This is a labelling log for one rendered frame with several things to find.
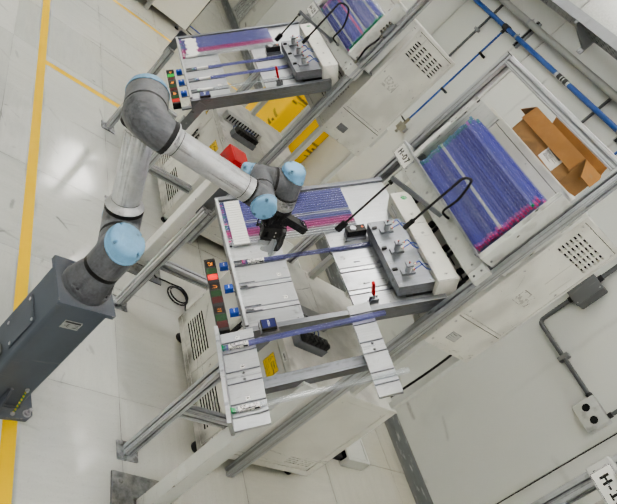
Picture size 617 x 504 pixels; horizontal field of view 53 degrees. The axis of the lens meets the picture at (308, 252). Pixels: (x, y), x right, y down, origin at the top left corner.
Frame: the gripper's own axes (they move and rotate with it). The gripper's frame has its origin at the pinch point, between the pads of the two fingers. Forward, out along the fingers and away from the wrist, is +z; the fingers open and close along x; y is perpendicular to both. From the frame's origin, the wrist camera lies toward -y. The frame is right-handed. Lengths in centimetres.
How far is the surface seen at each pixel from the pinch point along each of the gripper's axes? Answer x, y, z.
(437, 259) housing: 9, -58, -9
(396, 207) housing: -22, -54, -7
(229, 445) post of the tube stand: 48, 14, 39
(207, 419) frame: 25, 14, 60
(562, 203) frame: 22, -79, -48
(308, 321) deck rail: 21.0, -11.2, 10.8
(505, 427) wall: 9, -163, 111
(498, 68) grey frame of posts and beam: -49, -89, -58
